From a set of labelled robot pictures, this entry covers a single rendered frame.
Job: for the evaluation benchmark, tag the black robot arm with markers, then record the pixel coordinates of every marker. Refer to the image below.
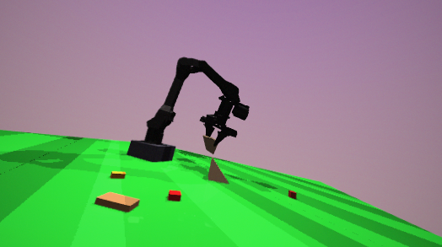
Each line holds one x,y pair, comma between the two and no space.
165,114

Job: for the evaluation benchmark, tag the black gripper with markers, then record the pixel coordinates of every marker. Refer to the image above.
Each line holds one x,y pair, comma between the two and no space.
225,131

